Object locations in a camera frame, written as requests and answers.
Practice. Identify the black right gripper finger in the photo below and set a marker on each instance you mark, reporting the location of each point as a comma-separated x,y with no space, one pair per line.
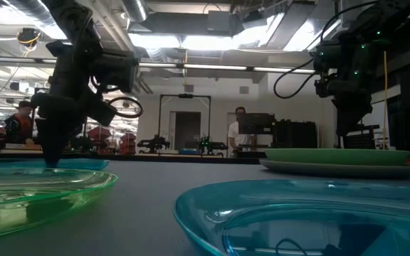
347,121

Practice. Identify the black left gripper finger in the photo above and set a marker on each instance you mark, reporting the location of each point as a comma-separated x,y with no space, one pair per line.
53,142

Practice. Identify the clear blue plastic plate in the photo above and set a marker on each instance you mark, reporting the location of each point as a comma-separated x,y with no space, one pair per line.
208,213
84,164

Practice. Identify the large opaque green plate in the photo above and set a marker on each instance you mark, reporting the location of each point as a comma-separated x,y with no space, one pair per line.
333,157

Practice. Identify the clear green plastic plate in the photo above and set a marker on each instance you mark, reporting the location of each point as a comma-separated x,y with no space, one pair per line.
30,199

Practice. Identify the background black robot arm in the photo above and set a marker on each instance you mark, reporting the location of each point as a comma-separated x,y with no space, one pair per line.
153,144
212,145

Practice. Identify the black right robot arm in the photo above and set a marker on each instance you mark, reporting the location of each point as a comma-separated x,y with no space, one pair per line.
379,17

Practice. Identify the black perforated rack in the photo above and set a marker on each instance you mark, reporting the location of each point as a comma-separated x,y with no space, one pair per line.
363,140

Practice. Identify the person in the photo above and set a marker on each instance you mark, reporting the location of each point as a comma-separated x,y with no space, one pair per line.
21,124
234,135

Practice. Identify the large grey plastic plate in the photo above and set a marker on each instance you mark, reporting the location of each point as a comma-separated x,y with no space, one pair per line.
333,171

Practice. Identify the black equipment cabinet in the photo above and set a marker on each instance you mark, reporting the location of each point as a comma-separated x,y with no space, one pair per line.
295,135

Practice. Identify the ceiling light strip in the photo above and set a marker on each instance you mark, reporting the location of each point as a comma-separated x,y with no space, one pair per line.
13,60
215,67
283,70

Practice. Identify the black monitor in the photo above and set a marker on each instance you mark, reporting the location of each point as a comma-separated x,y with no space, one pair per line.
256,123

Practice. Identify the blue-grey table mat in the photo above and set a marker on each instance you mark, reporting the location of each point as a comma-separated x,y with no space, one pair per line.
137,199

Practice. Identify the dark doorway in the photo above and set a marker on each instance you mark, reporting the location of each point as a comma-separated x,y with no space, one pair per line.
187,129

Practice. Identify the grey ceiling air unit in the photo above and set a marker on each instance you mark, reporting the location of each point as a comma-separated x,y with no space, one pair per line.
220,23

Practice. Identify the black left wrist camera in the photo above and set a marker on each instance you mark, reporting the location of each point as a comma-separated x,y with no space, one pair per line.
117,71

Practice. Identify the silver ceiling duct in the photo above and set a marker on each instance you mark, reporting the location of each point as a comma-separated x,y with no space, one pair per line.
30,10

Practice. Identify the grey wall vent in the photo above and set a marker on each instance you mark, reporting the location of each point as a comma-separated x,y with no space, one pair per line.
244,90

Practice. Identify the black gantry frame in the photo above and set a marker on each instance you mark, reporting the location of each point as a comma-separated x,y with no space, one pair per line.
185,95

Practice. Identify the black metal table frame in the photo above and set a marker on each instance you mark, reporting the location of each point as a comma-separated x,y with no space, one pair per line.
190,160

